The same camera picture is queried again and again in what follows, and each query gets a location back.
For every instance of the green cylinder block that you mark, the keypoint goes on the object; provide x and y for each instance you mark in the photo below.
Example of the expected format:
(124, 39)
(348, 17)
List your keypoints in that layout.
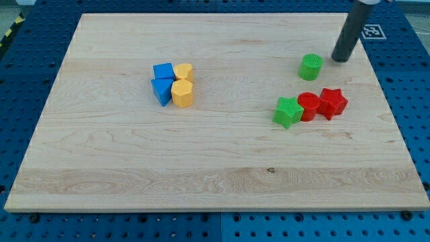
(310, 67)

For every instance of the green star block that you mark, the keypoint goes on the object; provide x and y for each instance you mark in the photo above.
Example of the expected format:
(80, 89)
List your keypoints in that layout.
(288, 111)

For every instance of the red star block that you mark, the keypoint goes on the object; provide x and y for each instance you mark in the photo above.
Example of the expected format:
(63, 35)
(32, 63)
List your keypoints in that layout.
(332, 103)

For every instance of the yellow hexagon block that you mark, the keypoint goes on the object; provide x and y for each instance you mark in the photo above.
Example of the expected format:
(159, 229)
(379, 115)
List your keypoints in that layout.
(182, 93)

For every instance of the yellow heart block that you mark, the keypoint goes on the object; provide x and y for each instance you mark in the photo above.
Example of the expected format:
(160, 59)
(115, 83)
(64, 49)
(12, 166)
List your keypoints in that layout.
(184, 71)

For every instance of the blue triangle block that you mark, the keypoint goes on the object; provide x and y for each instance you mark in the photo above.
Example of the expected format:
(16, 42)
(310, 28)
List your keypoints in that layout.
(162, 90)

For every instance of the blue cube block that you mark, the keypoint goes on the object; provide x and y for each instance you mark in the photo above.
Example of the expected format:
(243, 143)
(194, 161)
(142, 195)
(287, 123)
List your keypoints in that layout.
(164, 71)

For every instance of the red cylinder block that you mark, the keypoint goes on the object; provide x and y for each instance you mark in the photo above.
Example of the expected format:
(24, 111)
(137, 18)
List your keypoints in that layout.
(310, 102)

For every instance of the light wooden board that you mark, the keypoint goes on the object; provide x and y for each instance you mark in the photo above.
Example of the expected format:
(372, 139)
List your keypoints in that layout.
(104, 143)

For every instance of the white fiducial marker tag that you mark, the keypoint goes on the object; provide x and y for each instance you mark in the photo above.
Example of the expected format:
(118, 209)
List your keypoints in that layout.
(373, 32)

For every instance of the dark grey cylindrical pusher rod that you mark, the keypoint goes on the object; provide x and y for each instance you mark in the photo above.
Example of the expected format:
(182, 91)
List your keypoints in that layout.
(354, 23)

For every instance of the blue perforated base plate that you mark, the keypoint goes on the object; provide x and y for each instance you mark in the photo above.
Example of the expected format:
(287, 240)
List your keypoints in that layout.
(30, 65)

